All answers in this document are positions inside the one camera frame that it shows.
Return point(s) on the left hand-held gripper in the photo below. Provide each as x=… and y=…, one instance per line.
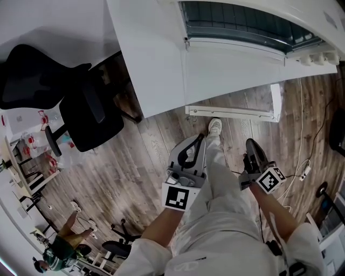
x=175, y=198

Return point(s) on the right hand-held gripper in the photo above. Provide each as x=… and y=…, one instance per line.
x=270, y=180

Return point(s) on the white oven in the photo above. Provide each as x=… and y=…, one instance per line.
x=302, y=16

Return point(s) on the person's left forearm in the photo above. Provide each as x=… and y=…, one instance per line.
x=164, y=223

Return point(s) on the person's right forearm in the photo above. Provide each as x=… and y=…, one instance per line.
x=272, y=213

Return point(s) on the person's left white shoe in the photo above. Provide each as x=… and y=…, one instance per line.
x=190, y=151

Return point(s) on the person's white shoe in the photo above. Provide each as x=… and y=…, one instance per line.
x=190, y=151
x=215, y=126

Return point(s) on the person's light grey trousers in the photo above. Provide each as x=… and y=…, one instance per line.
x=218, y=167

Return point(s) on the person's right white shoe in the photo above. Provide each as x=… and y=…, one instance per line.
x=215, y=126

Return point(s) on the white power strip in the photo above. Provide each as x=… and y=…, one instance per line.
x=306, y=172

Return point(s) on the person's white shirt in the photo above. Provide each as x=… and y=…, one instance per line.
x=221, y=248

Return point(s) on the white rectangular table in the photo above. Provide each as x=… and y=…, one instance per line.
x=151, y=67

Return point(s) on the black headrest office chair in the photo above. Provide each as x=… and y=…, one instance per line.
x=89, y=121

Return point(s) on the white shelf unit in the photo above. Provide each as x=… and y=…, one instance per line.
x=331, y=242

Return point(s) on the small light wooden table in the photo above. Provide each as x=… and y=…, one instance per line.
x=20, y=175

